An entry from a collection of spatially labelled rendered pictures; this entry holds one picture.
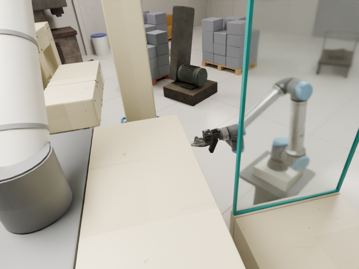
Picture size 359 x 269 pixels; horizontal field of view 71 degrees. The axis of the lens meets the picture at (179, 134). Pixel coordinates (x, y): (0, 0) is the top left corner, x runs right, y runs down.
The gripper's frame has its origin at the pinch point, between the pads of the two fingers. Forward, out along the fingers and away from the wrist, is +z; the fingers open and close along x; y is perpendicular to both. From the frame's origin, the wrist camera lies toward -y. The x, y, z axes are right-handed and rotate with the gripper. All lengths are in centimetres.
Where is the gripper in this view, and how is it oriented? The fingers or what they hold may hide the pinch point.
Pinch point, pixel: (192, 145)
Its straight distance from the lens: 172.5
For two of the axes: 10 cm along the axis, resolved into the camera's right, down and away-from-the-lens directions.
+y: -1.9, -8.1, -5.6
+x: 2.1, 5.3, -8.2
